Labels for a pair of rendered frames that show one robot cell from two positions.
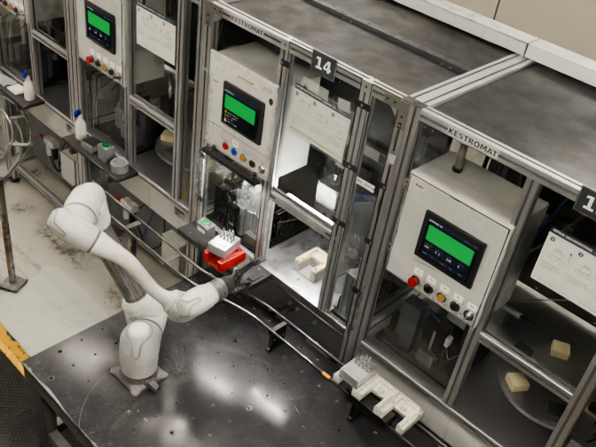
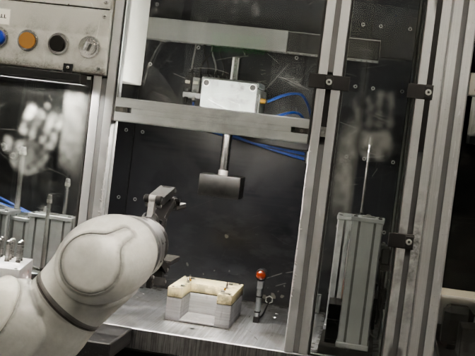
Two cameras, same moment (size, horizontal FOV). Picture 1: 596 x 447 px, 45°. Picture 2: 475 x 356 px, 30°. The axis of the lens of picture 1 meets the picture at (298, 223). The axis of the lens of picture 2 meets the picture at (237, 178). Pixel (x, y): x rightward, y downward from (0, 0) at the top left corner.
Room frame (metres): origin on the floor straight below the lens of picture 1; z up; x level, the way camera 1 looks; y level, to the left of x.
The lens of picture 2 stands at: (1.07, 0.76, 1.30)
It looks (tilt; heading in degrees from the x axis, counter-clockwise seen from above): 3 degrees down; 330
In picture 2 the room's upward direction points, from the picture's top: 7 degrees clockwise
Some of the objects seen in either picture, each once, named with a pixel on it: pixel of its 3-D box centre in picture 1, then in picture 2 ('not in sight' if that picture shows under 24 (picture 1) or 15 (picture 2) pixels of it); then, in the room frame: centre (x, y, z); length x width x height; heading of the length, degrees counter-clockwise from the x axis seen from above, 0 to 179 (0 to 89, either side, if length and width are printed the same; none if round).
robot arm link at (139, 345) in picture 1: (139, 345); not in sight; (2.06, 0.57, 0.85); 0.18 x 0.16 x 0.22; 4
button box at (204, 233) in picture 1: (207, 231); not in sight; (2.73, 0.43, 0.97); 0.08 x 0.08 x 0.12; 51
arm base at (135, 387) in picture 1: (141, 372); not in sight; (2.03, 0.55, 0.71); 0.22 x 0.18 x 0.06; 51
